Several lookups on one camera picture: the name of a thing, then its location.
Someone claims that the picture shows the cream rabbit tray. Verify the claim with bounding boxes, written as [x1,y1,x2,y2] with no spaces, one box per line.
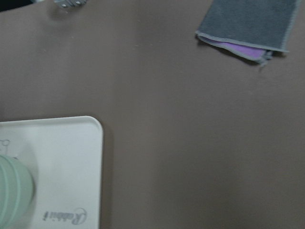
[0,116,103,229]

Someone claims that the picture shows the grey folded cloth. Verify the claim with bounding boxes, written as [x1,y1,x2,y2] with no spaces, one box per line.
[195,0,301,65]

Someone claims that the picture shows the stacked green bowls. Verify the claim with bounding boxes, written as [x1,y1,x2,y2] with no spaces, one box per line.
[0,155,34,229]

